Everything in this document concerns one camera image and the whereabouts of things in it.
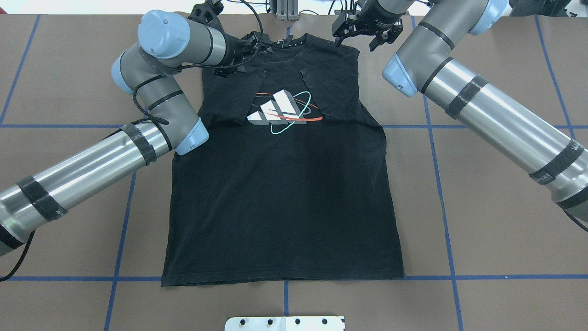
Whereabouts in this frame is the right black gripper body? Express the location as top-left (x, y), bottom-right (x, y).
top-left (340, 5), bottom-right (405, 39)

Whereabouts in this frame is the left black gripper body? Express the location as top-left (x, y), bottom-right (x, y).
top-left (225, 32), bottom-right (271, 77)

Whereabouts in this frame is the black graphic t-shirt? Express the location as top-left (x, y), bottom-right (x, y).
top-left (160, 34), bottom-right (405, 286)

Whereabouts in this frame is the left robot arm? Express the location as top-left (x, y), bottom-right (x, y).
top-left (0, 4), bottom-right (262, 255)

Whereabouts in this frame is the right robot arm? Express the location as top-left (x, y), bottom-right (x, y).
top-left (382, 0), bottom-right (588, 222)

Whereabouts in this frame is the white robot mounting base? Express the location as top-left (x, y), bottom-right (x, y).
top-left (224, 315), bottom-right (346, 331)

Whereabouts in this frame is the aluminium frame post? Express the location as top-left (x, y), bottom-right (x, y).
top-left (270, 0), bottom-right (300, 21)

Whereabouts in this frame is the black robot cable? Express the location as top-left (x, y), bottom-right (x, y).
top-left (0, 230), bottom-right (36, 282)

